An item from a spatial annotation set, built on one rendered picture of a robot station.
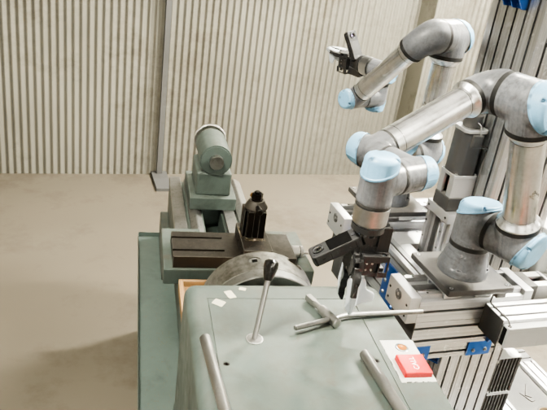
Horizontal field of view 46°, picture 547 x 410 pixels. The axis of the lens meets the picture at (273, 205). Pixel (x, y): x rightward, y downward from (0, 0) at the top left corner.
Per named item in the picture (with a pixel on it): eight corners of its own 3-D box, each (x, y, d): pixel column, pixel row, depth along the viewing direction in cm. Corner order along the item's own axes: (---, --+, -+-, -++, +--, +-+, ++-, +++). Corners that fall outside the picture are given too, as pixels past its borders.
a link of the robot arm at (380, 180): (413, 159, 128) (382, 164, 123) (401, 208, 133) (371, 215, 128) (386, 146, 134) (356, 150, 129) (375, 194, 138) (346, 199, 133)
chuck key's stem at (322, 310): (303, 301, 148) (332, 329, 139) (304, 293, 147) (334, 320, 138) (310, 299, 149) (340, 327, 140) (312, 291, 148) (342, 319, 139)
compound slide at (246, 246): (271, 263, 218) (273, 250, 216) (242, 263, 216) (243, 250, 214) (260, 235, 236) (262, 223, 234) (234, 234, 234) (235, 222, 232)
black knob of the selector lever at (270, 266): (278, 284, 134) (282, 264, 132) (263, 284, 133) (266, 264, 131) (275, 274, 137) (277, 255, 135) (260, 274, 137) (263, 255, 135)
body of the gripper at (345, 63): (334, 71, 258) (355, 78, 250) (335, 50, 254) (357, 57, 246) (347, 67, 263) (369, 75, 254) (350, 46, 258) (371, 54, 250)
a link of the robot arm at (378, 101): (353, 108, 248) (358, 80, 243) (373, 106, 255) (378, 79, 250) (368, 115, 243) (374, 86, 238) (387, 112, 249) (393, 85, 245)
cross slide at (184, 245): (295, 269, 226) (296, 258, 224) (172, 268, 216) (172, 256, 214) (284, 244, 242) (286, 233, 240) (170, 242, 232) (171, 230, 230)
